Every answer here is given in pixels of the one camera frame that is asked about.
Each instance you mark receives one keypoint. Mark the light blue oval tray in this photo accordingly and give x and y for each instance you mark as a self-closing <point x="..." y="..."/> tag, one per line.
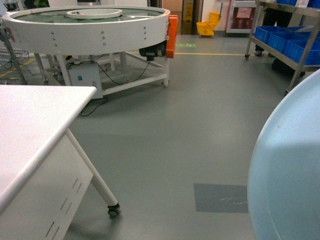
<point x="283" y="189"/>

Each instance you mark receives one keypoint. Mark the white round rotary table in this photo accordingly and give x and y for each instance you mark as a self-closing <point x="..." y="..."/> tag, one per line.
<point x="128" y="43"/>

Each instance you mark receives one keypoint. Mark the white control box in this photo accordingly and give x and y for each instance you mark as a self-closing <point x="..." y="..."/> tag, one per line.
<point x="87" y="75"/>

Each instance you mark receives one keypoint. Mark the orange motor cover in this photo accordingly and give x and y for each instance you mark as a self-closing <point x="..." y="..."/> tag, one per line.
<point x="171" y="34"/>

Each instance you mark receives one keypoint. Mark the yellow mop bucket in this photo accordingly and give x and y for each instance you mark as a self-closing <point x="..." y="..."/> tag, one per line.
<point x="207" y="28"/>

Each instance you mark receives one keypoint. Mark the steel cart with bins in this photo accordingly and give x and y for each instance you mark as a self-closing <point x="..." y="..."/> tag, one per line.
<point x="294" y="46"/>

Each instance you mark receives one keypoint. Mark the white table frame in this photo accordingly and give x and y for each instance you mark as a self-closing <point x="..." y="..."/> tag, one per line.
<point x="44" y="172"/>

